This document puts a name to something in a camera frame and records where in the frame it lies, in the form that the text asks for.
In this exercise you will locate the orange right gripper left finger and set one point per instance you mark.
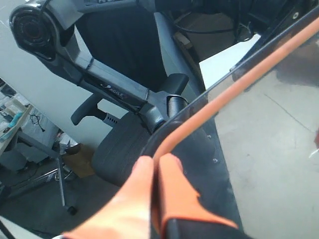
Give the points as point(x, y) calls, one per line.
point(128, 214)

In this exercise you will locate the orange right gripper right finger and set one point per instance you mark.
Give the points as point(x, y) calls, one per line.
point(178, 199)

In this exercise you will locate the steel lunch box lid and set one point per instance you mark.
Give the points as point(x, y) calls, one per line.
point(249, 145)

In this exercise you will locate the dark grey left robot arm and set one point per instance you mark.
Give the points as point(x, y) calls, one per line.
point(45, 29)

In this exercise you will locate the brown cardboard box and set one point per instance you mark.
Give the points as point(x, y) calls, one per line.
point(79, 159)

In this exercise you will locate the grey metal side desk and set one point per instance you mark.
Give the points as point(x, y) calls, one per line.
point(17, 149)

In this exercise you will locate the grey mesh office chair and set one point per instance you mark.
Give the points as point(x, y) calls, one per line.
point(139, 76)

